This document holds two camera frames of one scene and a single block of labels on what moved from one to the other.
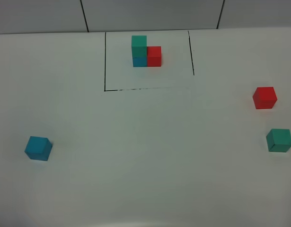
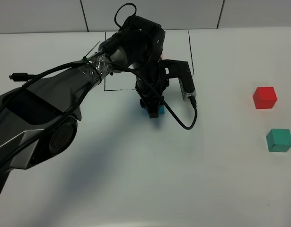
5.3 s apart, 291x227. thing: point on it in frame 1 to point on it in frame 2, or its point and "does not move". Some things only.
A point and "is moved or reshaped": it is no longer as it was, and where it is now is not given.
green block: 279,140 does not move
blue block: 38,148 is moved or reshaped
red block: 264,98 does not move
